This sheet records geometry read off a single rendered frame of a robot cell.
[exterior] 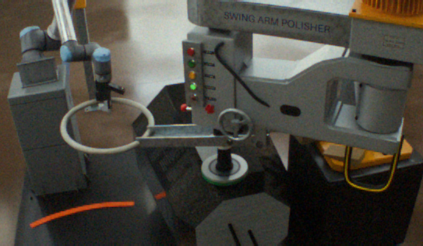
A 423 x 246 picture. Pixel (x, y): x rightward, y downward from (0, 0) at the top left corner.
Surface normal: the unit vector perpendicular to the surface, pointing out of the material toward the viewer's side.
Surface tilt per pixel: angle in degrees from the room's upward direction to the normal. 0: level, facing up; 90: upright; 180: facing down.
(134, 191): 0
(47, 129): 90
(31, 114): 90
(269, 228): 90
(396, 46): 90
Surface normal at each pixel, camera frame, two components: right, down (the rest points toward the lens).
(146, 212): -0.04, -0.85
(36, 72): 0.31, 0.49
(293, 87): -0.41, 0.49
